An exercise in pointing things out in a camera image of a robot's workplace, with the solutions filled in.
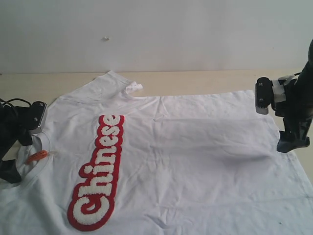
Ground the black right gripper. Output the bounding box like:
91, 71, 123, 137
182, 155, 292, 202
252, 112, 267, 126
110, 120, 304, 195
272, 78, 313, 153

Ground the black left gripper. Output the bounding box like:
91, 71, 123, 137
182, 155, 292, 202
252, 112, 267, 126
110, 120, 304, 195
0, 104, 33, 184

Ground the white t-shirt red lettering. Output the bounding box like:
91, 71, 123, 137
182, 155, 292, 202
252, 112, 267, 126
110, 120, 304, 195
0, 71, 313, 235

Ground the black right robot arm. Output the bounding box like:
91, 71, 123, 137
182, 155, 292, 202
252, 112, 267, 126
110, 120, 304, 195
275, 44, 313, 153

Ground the orange garment tag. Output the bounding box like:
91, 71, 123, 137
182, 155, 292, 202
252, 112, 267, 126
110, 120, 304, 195
25, 150, 48, 165

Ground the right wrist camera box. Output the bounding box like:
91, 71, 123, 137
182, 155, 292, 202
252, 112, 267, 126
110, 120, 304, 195
254, 75, 295, 115

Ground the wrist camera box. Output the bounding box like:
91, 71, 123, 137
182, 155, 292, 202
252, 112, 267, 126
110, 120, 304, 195
254, 75, 295, 115
29, 101, 47, 135

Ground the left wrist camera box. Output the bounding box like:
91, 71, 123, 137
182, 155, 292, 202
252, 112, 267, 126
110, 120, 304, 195
29, 101, 47, 135

